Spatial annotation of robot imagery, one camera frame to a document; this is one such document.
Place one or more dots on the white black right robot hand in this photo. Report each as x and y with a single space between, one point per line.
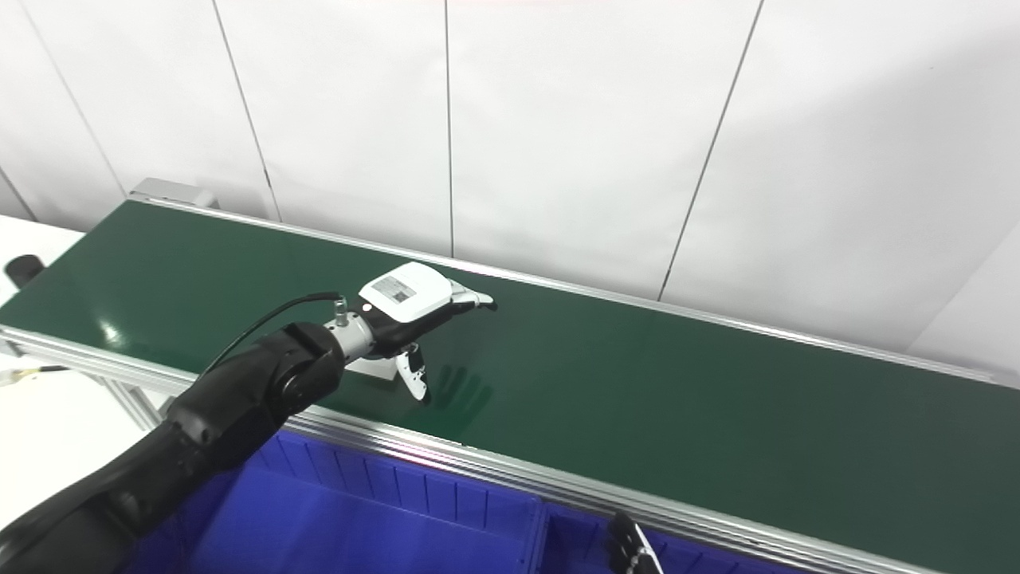
629 550

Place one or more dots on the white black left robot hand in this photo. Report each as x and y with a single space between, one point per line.
406 291

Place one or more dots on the white square part with hole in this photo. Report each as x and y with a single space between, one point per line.
370 369

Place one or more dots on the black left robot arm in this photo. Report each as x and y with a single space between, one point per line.
239 399

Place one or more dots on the blue plastic bin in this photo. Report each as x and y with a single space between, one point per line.
358 518
574 550

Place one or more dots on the green conveyor belt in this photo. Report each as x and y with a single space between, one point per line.
637 399
478 462

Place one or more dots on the grey conveyor motor box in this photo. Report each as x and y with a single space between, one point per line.
171 191

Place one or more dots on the aluminium conveyor leg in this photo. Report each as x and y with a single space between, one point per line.
135 402

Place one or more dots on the small black cylinder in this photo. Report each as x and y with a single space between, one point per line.
24 271

